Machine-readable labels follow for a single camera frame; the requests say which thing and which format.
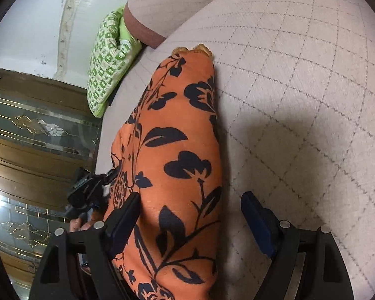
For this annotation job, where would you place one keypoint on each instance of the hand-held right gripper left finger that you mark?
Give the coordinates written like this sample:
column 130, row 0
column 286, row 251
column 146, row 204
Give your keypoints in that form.
column 125, row 222

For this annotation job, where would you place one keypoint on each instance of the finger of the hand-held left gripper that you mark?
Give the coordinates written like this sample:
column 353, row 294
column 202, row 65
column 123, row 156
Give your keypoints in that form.
column 112, row 175

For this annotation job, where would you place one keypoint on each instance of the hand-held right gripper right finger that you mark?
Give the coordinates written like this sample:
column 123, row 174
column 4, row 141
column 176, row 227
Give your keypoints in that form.
column 259, row 222

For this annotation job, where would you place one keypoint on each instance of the orange floral garment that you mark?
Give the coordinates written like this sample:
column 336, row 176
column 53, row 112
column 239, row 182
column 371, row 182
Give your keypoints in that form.
column 181, row 131

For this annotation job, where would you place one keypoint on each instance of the person's left hand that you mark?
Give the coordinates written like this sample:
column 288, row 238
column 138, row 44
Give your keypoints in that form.
column 76, row 224

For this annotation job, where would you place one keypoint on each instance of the wooden glass-panel cabinet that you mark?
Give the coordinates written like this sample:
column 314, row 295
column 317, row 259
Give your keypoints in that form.
column 34, row 131

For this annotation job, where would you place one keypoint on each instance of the green white patterned folded cloth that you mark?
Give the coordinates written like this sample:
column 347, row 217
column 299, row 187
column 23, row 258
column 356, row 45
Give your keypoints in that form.
column 106, row 62

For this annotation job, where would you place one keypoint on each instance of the quilted beige bed cover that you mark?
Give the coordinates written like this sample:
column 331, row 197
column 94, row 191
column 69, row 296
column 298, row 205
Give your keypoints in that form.
column 300, row 100

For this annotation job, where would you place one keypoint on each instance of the pink blanket with brown band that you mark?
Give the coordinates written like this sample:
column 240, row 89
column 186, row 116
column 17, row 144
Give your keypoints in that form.
column 162, row 3

